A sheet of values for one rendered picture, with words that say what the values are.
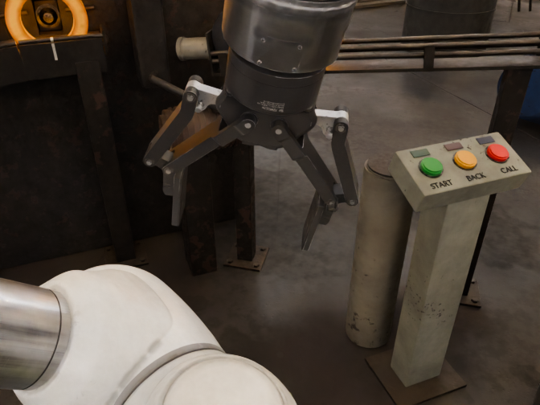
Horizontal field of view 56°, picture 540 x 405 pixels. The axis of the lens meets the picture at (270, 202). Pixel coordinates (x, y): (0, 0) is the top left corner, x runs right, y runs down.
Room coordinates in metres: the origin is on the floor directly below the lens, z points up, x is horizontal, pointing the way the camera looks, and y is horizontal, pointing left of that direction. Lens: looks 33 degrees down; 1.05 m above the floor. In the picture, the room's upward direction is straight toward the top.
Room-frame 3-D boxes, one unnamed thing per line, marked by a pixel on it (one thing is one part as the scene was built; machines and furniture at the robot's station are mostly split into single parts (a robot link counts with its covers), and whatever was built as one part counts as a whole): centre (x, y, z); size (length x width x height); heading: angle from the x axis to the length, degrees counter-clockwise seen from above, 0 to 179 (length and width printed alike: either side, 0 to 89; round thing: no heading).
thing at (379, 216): (0.96, -0.27, 0.26); 0.12 x 0.12 x 0.52
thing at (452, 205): (0.83, -0.36, 0.31); 0.24 x 0.16 x 0.62; 111
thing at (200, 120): (1.26, 0.18, 0.27); 0.22 x 0.13 x 0.53; 111
